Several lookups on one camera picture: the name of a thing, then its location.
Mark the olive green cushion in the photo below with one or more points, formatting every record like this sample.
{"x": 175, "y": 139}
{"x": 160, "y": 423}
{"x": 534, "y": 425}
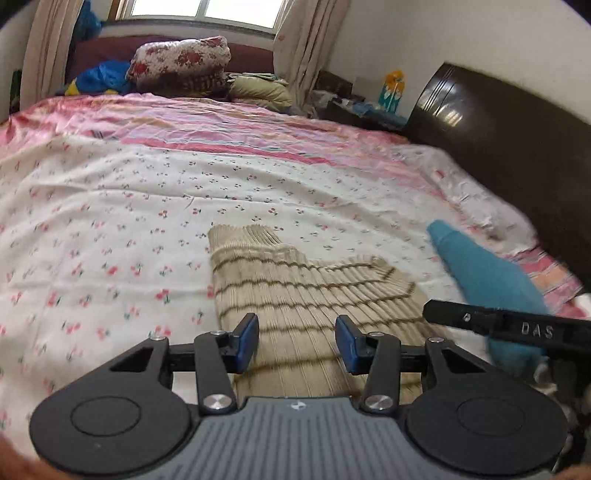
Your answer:
{"x": 260, "y": 90}

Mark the right beige curtain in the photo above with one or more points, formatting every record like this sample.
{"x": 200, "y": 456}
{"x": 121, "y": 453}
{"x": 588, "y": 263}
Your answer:
{"x": 307, "y": 33}

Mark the beige striped knit sweater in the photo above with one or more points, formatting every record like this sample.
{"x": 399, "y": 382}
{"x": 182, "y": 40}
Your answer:
{"x": 297, "y": 301}

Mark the bright window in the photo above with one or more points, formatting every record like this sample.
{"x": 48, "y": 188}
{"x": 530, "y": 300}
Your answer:
{"x": 260, "y": 15}

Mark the pale floral pillow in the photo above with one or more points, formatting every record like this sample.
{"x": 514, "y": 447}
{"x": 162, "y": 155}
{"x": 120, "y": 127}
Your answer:
{"x": 498, "y": 220}

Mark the teal folded sweater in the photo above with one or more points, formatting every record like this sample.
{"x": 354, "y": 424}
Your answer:
{"x": 489, "y": 281}

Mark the beige curtain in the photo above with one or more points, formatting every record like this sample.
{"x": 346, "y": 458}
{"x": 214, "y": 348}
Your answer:
{"x": 307, "y": 33}
{"x": 47, "y": 49}

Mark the pink striped satin quilt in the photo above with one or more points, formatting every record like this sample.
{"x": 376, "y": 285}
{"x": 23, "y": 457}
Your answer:
{"x": 231, "y": 129}

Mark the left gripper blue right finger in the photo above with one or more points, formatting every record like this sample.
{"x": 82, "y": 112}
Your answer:
{"x": 357, "y": 349}

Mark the cherry print white bedsheet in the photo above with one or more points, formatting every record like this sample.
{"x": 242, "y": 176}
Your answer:
{"x": 53, "y": 333}

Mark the floral red white pillow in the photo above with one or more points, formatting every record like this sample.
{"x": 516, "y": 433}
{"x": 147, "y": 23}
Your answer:
{"x": 190, "y": 67}

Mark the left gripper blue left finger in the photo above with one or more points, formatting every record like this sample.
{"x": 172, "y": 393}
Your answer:
{"x": 238, "y": 346}

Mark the dark brown headboard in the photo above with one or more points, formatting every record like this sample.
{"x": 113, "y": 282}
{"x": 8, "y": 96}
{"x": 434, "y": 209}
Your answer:
{"x": 530, "y": 152}

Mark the blue yellow bag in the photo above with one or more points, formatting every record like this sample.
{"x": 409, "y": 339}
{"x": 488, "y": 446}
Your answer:
{"x": 109, "y": 77}

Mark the cluttered dark nightstand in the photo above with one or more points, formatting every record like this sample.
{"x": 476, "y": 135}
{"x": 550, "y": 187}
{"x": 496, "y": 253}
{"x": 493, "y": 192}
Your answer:
{"x": 333, "y": 99}

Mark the dark red sofa bench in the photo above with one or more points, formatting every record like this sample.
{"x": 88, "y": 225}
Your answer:
{"x": 90, "y": 53}

